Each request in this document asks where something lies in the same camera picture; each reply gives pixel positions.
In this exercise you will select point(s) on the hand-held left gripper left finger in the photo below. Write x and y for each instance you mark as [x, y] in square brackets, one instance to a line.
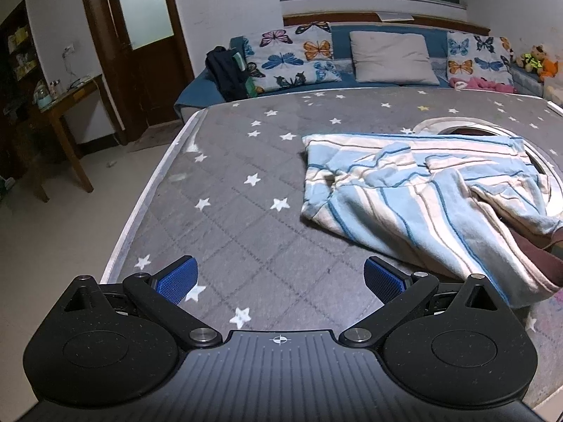
[178, 279]

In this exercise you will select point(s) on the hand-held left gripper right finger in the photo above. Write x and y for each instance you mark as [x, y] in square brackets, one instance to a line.
[383, 279]

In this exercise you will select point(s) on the blue white striped garment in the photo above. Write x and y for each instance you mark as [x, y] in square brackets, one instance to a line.
[396, 193]

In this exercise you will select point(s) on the grey star-print mattress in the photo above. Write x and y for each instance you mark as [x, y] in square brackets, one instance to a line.
[264, 228]

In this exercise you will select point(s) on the door mat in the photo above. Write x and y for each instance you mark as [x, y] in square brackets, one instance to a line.
[154, 137]

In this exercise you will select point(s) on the dark maroon cloth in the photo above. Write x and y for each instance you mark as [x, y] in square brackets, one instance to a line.
[539, 263]

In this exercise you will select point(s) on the round white-rimmed object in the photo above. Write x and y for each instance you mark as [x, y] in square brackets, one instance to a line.
[444, 122]

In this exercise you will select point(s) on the blue sofa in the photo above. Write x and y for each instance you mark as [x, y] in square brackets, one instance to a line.
[198, 92]

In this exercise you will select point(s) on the brown wooden door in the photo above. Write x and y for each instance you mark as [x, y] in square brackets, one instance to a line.
[149, 74]

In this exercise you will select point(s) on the dark backpack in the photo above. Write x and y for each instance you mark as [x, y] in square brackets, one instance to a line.
[224, 74]

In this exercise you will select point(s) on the brown wooden table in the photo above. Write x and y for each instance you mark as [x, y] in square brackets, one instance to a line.
[66, 101]

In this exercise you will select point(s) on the pink cloth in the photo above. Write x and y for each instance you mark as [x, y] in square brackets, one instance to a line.
[479, 84]

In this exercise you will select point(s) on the plain grey pillow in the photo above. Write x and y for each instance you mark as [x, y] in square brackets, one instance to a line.
[391, 57]

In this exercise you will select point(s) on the teal kettle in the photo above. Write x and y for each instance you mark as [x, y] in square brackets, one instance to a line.
[43, 96]

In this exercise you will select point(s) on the large butterfly-print pillow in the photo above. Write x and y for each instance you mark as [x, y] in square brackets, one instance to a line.
[286, 59]

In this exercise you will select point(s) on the small butterfly-print pillow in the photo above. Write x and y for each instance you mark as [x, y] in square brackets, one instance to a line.
[477, 57]

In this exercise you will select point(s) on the dark wooden shelf cabinet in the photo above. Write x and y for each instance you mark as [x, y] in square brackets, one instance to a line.
[17, 74]

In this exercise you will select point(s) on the book on windowsill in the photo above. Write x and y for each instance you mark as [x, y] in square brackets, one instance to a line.
[396, 16]

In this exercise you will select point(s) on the plush toy with green vest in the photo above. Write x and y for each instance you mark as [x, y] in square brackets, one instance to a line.
[530, 59]

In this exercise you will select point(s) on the orange plush toy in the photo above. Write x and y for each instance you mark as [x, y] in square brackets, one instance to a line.
[550, 70]

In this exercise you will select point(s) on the white wall socket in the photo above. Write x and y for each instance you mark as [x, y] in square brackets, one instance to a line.
[69, 49]

